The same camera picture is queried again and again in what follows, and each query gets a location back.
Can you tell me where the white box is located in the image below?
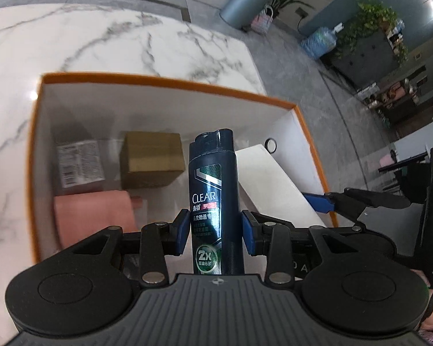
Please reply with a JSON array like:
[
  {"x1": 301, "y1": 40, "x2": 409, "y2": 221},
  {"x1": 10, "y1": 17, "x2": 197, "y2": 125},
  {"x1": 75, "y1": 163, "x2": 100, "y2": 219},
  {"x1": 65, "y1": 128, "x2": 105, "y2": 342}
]
[{"x1": 235, "y1": 144, "x2": 338, "y2": 232}]

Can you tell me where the trailing green plant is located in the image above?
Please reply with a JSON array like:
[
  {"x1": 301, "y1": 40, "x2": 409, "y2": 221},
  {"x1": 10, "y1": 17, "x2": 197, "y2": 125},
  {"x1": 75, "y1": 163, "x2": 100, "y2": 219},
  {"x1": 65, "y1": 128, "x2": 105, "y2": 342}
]
[{"x1": 333, "y1": 0, "x2": 408, "y2": 66}]

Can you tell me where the grey-blue trash can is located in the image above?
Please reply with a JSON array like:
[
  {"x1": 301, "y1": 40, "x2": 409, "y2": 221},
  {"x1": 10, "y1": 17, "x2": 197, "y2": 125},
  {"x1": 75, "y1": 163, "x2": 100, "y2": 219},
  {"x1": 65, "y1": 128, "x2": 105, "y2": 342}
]
[{"x1": 219, "y1": 0, "x2": 275, "y2": 31}]

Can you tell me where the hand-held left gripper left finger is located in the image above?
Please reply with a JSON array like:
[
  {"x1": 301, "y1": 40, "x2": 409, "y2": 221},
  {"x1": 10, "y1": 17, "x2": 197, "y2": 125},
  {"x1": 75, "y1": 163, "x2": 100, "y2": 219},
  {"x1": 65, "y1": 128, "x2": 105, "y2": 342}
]
[{"x1": 72, "y1": 208, "x2": 190, "y2": 284}]

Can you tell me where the woven pastel basket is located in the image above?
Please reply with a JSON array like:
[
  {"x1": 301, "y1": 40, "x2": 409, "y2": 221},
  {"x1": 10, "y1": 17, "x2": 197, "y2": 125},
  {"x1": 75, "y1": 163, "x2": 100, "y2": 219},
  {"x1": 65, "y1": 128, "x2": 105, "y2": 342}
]
[{"x1": 250, "y1": 5, "x2": 274, "y2": 36}]

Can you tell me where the orange cardboard box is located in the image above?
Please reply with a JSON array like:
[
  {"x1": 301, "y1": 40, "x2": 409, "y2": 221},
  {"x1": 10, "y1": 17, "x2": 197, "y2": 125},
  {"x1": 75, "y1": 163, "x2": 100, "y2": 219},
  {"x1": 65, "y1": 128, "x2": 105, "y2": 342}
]
[{"x1": 29, "y1": 72, "x2": 338, "y2": 264}]

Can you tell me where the cluttered low shelf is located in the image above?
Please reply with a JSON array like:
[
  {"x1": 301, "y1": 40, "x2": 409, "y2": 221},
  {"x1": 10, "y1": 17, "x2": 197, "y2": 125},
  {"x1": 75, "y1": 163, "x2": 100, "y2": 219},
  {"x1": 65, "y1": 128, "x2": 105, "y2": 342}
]
[{"x1": 357, "y1": 75, "x2": 429, "y2": 125}]

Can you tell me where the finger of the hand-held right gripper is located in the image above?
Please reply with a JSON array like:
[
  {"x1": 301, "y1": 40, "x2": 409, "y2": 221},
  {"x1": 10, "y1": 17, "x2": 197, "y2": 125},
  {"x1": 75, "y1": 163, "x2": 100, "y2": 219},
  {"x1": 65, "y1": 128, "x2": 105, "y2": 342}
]
[{"x1": 303, "y1": 187, "x2": 411, "y2": 221}]

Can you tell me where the dark blue shampoo bottle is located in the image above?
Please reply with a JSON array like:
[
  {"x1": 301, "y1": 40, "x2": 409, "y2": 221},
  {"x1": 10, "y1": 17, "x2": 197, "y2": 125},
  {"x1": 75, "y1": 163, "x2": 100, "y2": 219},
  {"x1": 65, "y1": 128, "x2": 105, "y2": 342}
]
[{"x1": 188, "y1": 128, "x2": 247, "y2": 277}]

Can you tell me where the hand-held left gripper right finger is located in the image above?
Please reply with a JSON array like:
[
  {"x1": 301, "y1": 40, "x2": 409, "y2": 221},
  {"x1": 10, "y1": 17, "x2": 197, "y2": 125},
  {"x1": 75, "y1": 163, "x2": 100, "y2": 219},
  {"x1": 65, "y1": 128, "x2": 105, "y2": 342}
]
[{"x1": 240, "y1": 210, "x2": 347, "y2": 285}]

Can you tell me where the blue water jug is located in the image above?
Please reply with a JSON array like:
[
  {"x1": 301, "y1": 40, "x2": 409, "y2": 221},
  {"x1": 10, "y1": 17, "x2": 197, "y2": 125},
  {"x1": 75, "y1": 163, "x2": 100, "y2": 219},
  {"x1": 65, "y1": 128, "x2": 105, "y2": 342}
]
[{"x1": 301, "y1": 23, "x2": 344, "y2": 60}]

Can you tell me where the pink plastic bottle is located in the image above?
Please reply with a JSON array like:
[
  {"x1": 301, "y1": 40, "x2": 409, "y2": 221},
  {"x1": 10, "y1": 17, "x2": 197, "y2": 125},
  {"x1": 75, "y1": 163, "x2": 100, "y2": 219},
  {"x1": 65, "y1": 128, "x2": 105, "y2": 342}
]
[{"x1": 54, "y1": 190, "x2": 144, "y2": 250}]

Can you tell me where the brown cardboard box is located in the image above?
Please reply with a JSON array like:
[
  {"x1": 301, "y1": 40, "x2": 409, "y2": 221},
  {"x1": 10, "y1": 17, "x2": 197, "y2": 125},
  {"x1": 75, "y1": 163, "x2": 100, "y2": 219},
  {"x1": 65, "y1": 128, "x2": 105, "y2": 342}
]
[{"x1": 119, "y1": 131, "x2": 187, "y2": 190}]

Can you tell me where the dark cabinet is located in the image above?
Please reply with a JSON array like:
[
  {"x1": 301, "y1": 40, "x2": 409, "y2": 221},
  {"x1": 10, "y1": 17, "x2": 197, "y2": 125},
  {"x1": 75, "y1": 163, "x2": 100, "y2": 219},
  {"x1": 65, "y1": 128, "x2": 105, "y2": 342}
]
[{"x1": 331, "y1": 30, "x2": 398, "y2": 88}]

